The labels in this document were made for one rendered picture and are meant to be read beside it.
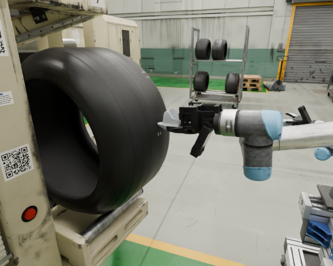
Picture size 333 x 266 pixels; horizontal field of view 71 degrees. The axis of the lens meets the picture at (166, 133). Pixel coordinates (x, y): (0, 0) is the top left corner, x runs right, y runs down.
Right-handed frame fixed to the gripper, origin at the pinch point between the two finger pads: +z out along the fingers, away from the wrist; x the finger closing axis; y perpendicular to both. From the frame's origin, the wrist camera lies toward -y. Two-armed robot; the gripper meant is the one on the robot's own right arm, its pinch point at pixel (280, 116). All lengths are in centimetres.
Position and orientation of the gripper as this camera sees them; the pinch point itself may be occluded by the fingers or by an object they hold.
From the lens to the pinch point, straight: 170.8
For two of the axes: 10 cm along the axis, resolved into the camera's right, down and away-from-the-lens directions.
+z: -7.1, -2.4, 6.6
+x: 7.0, -3.7, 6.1
